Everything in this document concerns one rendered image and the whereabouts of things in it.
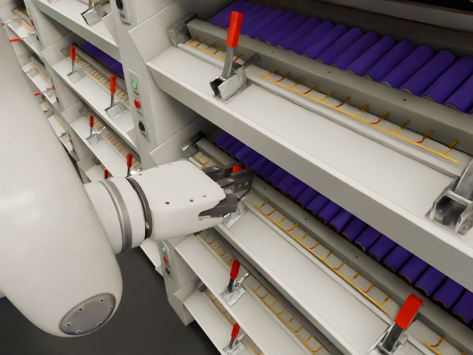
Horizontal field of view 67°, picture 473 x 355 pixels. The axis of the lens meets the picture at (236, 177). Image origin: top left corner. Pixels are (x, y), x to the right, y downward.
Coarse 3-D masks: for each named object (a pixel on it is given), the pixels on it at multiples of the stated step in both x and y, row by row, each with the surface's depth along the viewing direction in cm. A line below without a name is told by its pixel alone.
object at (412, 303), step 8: (408, 296) 33; (416, 296) 33; (408, 304) 33; (416, 304) 32; (400, 312) 34; (408, 312) 33; (416, 312) 33; (400, 320) 34; (408, 320) 33; (392, 328) 35; (400, 328) 34; (392, 336) 35; (400, 336) 34; (384, 344) 36; (392, 344) 35
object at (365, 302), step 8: (192, 160) 64; (248, 208) 54; (264, 216) 52; (272, 224) 50; (280, 232) 49; (288, 240) 48; (296, 248) 47; (312, 256) 46; (320, 264) 45; (328, 272) 44; (336, 280) 43; (344, 288) 42; (352, 288) 42; (360, 296) 41; (368, 304) 40; (376, 312) 40; (384, 320) 39; (392, 320) 39; (408, 336) 37; (416, 344) 37; (424, 352) 36
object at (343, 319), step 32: (192, 128) 64; (160, 160) 63; (224, 224) 54; (256, 224) 52; (288, 224) 50; (256, 256) 49; (288, 256) 47; (320, 256) 46; (288, 288) 45; (320, 288) 44; (320, 320) 41; (352, 320) 40; (416, 320) 38; (352, 352) 38; (416, 352) 37; (448, 352) 36
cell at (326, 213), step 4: (328, 204) 49; (332, 204) 48; (336, 204) 48; (324, 208) 48; (328, 208) 48; (332, 208) 48; (336, 208) 48; (340, 208) 48; (320, 212) 48; (324, 212) 48; (328, 212) 48; (332, 212) 48; (336, 212) 48; (320, 216) 48; (324, 216) 47; (328, 216) 48; (332, 216) 48; (324, 220) 48; (328, 220) 48
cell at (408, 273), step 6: (414, 258) 41; (408, 264) 41; (414, 264) 40; (420, 264) 40; (426, 264) 40; (402, 270) 40; (408, 270) 40; (414, 270) 40; (420, 270) 40; (408, 276) 40; (414, 276) 40
